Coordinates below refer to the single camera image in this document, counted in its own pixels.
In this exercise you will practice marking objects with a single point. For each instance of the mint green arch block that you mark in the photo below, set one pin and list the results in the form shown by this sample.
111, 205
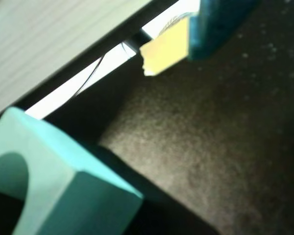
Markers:
63, 159

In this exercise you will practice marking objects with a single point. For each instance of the yellow block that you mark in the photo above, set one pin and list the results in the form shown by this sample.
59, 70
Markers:
166, 49

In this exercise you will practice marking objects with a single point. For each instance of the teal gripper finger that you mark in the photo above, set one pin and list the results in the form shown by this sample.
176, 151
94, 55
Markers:
205, 29

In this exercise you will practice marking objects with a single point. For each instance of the black table mat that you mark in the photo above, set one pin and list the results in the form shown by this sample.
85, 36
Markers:
210, 147

